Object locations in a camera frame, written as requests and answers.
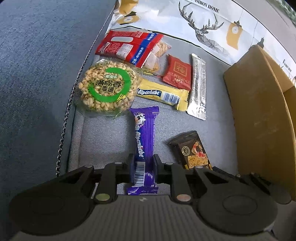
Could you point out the red square snack packet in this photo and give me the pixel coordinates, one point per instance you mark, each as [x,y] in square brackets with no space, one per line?
[178,73]

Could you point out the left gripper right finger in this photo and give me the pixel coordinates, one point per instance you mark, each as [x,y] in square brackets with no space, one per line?
[174,175]

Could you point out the silver stick sachet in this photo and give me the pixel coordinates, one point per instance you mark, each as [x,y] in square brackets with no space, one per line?
[197,100]

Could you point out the brown cardboard box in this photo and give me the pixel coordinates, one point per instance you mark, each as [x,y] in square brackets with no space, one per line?
[263,104]

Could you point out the yellow Alpenliebe candy bar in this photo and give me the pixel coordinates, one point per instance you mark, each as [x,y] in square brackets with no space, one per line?
[164,94]

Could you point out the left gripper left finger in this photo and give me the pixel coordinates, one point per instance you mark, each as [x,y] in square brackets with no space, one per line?
[109,177]

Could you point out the purple Alpenliebe candy bar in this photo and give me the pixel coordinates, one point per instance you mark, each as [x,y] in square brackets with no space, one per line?
[143,176]

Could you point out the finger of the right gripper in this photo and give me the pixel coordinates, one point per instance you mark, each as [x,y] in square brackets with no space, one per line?
[220,171]

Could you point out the red peanut snack bag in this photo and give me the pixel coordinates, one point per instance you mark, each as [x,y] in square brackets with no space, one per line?
[141,49]

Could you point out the round puffed grain cake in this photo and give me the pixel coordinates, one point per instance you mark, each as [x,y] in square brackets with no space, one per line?
[107,88]

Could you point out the grey deer print cloth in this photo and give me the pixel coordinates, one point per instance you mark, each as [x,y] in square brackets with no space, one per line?
[188,29]

